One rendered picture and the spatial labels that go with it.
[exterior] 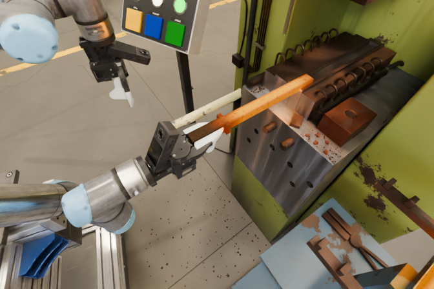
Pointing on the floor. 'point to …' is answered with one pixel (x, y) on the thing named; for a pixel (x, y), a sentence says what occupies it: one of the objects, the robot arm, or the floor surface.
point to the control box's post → (185, 80)
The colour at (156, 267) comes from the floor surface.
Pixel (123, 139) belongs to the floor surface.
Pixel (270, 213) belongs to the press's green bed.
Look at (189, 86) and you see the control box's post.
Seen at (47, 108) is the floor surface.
